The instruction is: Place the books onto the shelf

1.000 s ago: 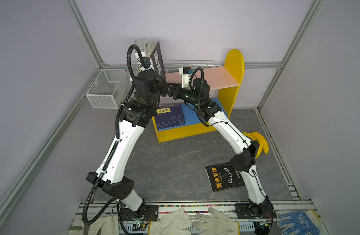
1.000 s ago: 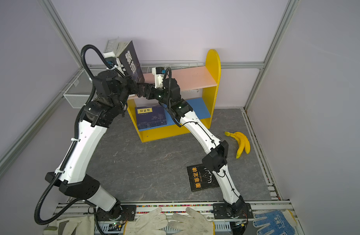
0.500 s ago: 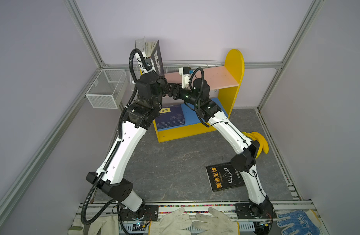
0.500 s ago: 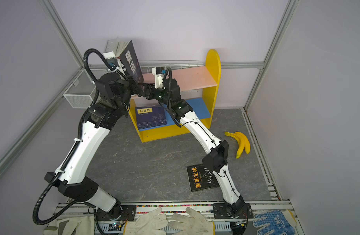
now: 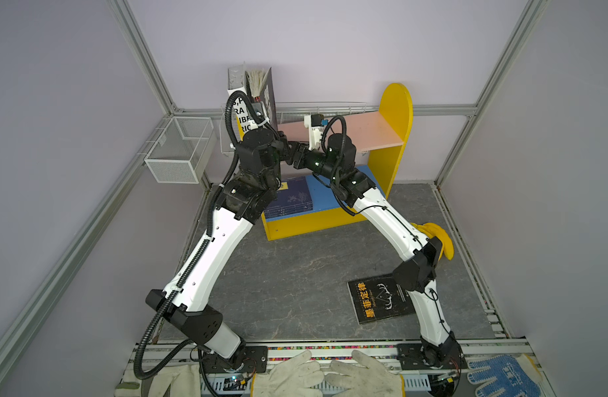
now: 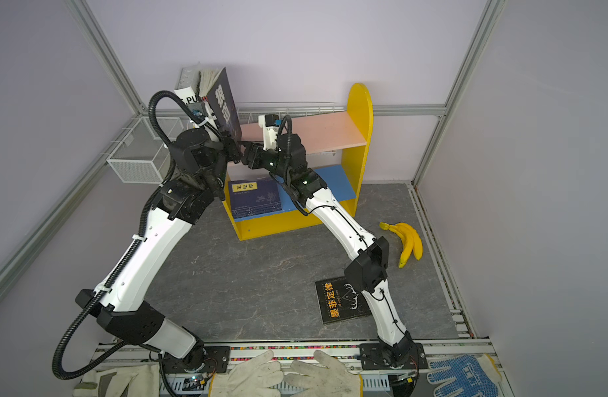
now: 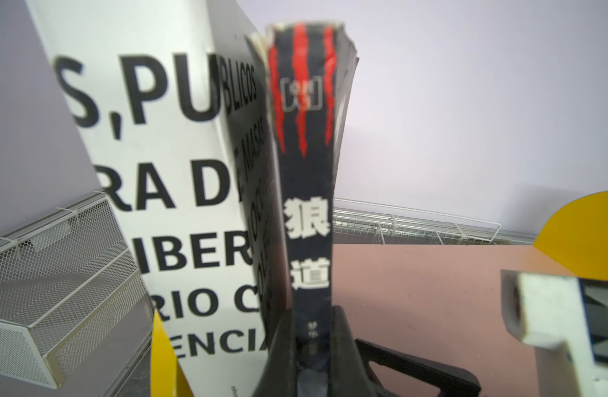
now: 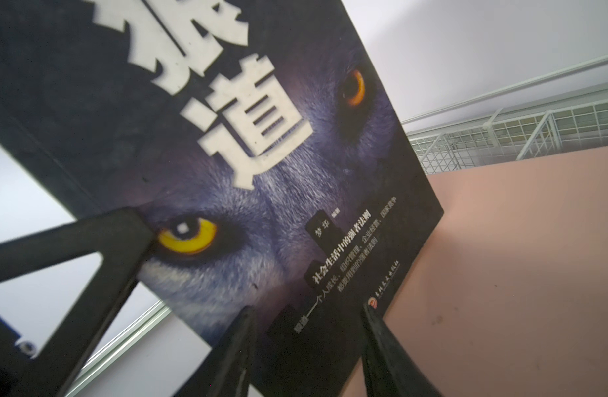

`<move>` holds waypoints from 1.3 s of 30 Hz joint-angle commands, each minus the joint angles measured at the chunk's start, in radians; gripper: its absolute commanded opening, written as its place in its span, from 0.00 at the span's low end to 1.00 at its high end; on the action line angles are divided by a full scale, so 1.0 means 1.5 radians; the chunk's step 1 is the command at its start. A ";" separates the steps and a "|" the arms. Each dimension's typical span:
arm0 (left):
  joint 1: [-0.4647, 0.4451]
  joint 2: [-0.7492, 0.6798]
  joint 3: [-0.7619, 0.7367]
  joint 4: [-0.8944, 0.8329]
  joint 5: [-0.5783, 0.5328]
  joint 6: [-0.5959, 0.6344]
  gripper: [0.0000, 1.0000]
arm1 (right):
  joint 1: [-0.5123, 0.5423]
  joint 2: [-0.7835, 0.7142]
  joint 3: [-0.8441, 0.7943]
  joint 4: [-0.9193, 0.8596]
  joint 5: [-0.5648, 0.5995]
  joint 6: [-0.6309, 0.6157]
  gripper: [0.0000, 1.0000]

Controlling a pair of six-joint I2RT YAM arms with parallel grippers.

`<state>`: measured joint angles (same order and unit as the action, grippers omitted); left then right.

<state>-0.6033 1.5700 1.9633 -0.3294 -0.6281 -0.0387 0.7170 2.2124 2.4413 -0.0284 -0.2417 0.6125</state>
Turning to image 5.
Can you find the black wolf cover book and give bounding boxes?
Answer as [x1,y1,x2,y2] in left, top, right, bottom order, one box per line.
[247,68,278,129]

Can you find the white work glove left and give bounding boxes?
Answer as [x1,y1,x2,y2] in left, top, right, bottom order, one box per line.
[114,365,201,396]

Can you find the black book yellow title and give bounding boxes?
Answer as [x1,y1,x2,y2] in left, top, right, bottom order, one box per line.
[347,274,416,325]

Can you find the blue dotted work glove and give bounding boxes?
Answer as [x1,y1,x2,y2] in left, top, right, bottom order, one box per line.
[467,354,542,397]

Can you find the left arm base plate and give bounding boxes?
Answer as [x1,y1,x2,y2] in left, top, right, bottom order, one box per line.
[200,345,268,374]

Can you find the white work glove centre-left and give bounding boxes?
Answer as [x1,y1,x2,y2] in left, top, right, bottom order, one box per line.
[250,350,325,397]

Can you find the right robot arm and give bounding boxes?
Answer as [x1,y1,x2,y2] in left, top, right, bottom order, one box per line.
[285,134,463,367]

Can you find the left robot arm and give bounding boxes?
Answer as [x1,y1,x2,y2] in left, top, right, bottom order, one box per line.
[134,91,287,380]

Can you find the white wire basket behind shelf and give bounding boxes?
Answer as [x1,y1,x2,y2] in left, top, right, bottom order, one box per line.
[213,102,378,156]

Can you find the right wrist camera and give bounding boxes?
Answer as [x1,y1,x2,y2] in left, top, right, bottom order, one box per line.
[304,113,328,151]

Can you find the white work glove centre-right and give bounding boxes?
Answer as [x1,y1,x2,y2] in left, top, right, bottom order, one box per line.
[325,350,406,397]

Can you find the white book black lettering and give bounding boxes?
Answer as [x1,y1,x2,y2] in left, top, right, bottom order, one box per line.
[227,64,257,142]

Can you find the yellow bookshelf pink blue shelves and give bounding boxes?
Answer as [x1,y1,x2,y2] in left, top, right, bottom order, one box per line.
[262,83,413,241]

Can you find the yellow toy banana bunch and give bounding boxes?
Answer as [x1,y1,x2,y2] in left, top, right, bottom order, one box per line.
[411,223,454,261]

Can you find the blue book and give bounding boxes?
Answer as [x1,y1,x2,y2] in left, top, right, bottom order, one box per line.
[263,177,313,219]

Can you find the white mesh wall basket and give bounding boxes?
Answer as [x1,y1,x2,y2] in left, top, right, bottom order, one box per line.
[145,117,216,185]

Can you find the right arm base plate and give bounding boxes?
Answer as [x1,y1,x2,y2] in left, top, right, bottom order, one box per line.
[396,342,467,371]

